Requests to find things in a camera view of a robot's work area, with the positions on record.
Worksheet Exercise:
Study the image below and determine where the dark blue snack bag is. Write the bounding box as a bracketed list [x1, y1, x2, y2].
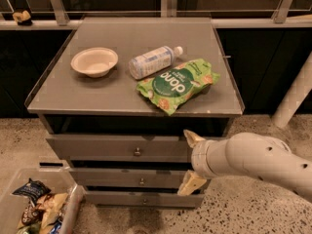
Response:
[13, 178, 51, 206]

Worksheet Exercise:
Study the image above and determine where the clear plastic bin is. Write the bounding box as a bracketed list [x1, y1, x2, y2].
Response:
[0, 168, 83, 234]

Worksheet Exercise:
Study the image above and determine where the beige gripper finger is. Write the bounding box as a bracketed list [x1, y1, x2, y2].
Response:
[177, 171, 207, 196]
[183, 130, 205, 148]

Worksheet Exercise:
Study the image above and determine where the brown snack bag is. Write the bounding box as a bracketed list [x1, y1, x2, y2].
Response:
[19, 204, 41, 227]

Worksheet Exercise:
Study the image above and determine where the grey drawer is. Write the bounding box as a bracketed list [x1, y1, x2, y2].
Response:
[47, 135, 192, 163]
[85, 191, 204, 209]
[69, 168, 186, 189]

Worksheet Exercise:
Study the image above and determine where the grey bottom drawer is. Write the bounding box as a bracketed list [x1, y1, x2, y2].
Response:
[85, 191, 204, 209]

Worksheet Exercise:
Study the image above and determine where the clear plastic water bottle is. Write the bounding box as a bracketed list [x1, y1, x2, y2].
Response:
[129, 46, 183, 80]

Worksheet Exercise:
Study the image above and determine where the grey drawer cabinet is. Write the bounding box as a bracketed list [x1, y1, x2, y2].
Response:
[25, 18, 244, 194]

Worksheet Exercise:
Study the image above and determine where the yellow snack bag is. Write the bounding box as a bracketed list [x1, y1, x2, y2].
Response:
[36, 193, 68, 234]

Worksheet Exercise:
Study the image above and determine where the small yellow black object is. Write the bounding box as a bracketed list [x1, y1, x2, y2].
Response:
[13, 10, 32, 25]

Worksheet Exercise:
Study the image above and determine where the metal railing frame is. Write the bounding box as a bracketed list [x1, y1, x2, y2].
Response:
[0, 0, 312, 30]

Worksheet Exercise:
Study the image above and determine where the white diagonal pole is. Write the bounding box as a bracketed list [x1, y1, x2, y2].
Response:
[272, 52, 312, 129]

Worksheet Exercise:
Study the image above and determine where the white paper bowl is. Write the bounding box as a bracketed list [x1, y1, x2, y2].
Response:
[70, 47, 118, 78]

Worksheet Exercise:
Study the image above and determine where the grey top drawer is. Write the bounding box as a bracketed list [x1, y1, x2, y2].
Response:
[47, 135, 192, 163]

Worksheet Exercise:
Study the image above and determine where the grey middle drawer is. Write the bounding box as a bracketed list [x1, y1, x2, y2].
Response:
[69, 168, 186, 189]

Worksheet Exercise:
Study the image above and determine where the green snack bag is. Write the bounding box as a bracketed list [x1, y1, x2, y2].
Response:
[136, 58, 220, 115]

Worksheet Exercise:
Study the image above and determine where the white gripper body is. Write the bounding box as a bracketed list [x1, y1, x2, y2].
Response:
[191, 140, 229, 179]

